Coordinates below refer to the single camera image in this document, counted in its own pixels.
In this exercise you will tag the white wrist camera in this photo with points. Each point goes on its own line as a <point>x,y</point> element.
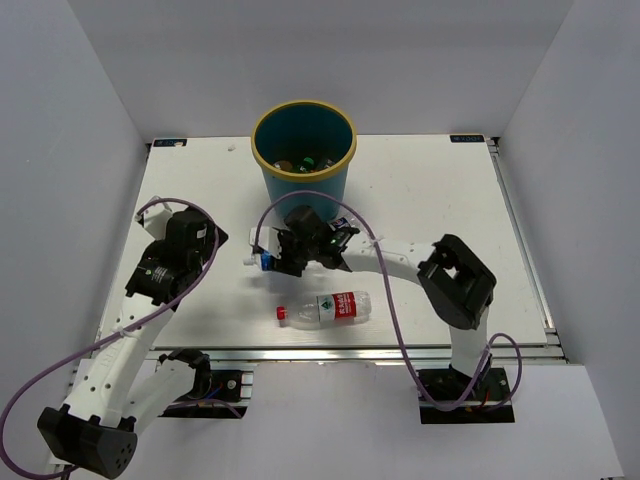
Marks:
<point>265,240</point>
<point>152,217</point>

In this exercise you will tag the orange bottle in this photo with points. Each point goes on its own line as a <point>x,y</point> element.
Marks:
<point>284,165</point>

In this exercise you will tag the green plastic bottle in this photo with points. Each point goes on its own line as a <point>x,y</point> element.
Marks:
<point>306,165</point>

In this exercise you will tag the aluminium table frame rail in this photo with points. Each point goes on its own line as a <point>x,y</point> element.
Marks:
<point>551,351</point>

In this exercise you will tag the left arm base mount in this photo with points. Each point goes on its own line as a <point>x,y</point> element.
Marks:
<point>216,393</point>

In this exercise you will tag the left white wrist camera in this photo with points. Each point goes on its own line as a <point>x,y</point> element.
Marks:
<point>152,217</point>

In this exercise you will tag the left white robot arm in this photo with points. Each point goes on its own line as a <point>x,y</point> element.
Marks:
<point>98,425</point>

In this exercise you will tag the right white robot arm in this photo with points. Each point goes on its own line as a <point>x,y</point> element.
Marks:
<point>459,286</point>

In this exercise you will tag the clear bottle blue label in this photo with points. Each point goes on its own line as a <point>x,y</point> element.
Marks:
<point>264,261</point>

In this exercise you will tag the clear bottle red label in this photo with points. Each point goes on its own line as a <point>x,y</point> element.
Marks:
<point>327,311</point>

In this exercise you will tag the blue bin with yellow rim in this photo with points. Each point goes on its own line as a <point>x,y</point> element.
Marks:
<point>304,149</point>

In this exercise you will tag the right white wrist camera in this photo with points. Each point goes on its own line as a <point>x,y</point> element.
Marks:
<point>265,240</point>

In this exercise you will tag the small clear bottle black cap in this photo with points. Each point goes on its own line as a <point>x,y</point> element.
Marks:
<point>344,222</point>

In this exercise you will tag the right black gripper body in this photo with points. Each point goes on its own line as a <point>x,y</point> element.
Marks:
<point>295,254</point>

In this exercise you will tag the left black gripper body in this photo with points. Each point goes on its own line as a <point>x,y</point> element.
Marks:
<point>206,251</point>

